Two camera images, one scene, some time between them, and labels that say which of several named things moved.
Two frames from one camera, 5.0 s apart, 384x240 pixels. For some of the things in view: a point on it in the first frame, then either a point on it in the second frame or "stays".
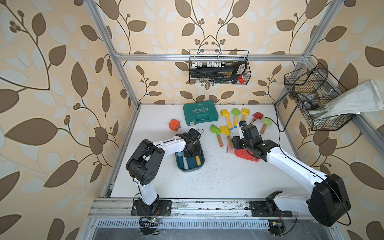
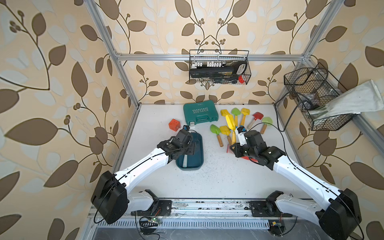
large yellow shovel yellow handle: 198,160 -> 231,124
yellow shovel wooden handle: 244,112 stays
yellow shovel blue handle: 225,113 stays
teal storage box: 188,164 stays
